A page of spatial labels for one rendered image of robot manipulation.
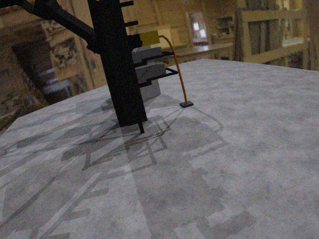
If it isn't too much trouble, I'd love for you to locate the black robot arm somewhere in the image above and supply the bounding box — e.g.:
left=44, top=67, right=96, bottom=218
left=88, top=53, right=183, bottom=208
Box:
left=0, top=0, right=100, bottom=54

